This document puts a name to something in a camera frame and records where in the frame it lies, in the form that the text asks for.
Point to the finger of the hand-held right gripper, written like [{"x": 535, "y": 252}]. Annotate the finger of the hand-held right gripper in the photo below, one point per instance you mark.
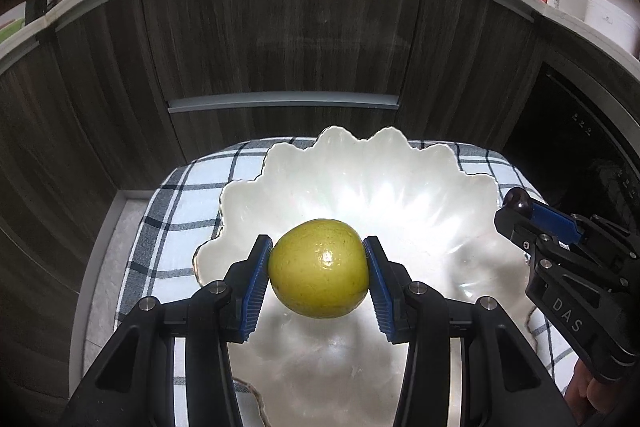
[
  {"x": 555, "y": 222},
  {"x": 517, "y": 229}
]

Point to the dark purple grape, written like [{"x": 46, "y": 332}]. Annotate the dark purple grape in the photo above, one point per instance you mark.
[{"x": 517, "y": 199}]

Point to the black built-in oven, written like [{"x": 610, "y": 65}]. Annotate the black built-in oven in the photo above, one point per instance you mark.
[{"x": 575, "y": 117}]

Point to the white scalloped bowl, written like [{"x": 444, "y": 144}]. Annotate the white scalloped bowl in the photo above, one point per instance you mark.
[{"x": 350, "y": 187}]

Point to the person's right hand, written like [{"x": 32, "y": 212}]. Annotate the person's right hand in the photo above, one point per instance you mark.
[{"x": 595, "y": 402}]

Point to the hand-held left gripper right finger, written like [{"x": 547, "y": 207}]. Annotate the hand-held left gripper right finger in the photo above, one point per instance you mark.
[{"x": 382, "y": 292}]

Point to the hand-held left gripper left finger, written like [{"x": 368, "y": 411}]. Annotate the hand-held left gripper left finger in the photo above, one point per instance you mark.
[{"x": 256, "y": 292}]

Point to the dark wood kitchen cabinet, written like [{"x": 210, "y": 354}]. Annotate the dark wood kitchen cabinet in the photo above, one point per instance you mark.
[{"x": 280, "y": 37}]

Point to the blue checkered cloth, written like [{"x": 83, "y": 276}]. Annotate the blue checkered cloth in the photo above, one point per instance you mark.
[{"x": 200, "y": 187}]

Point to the green plate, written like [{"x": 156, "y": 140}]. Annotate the green plate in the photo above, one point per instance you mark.
[{"x": 11, "y": 29}]

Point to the yellow-green round guava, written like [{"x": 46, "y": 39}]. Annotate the yellow-green round guava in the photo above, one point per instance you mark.
[{"x": 320, "y": 267}]

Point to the white box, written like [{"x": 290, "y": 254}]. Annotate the white box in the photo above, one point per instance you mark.
[{"x": 610, "y": 24}]

